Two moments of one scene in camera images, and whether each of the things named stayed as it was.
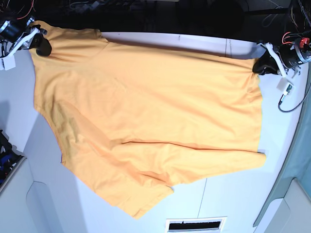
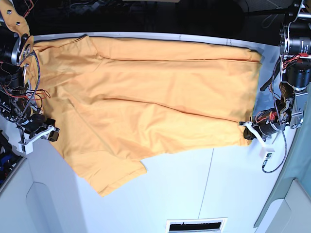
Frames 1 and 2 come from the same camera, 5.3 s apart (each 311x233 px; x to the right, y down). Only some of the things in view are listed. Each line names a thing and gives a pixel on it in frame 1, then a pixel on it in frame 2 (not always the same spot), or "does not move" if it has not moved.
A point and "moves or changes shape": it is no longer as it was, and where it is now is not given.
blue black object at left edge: (11, 158) does not move
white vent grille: (204, 224) does not move
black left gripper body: (10, 30) → (34, 121)
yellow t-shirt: (134, 121) moves or changes shape
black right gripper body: (298, 52) → (268, 122)
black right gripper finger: (265, 64) → (248, 135)
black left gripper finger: (43, 45) → (53, 136)
